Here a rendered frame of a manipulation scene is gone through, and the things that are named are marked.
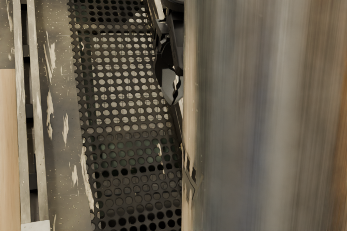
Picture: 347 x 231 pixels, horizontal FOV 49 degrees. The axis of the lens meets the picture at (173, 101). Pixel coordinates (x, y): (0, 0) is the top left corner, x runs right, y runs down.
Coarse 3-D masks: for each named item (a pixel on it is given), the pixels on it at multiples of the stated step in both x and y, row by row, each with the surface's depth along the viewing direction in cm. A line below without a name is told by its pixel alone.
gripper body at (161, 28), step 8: (168, 0) 62; (168, 8) 67; (176, 8) 61; (160, 24) 68; (160, 32) 67; (168, 32) 66; (160, 40) 67; (168, 40) 65; (160, 48) 67; (168, 48) 65; (168, 56) 66
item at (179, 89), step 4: (180, 76) 70; (180, 80) 70; (180, 84) 71; (176, 88) 73; (180, 88) 71; (176, 92) 73; (180, 92) 72; (176, 96) 73; (180, 96) 73; (176, 100) 73; (172, 104) 74
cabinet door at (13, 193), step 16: (0, 80) 104; (0, 96) 102; (16, 96) 104; (0, 112) 100; (16, 112) 101; (0, 128) 98; (16, 128) 99; (0, 144) 96; (16, 144) 97; (0, 160) 94; (16, 160) 95; (0, 176) 92; (16, 176) 94; (0, 192) 91; (16, 192) 92; (0, 208) 89; (16, 208) 90; (0, 224) 88; (16, 224) 89
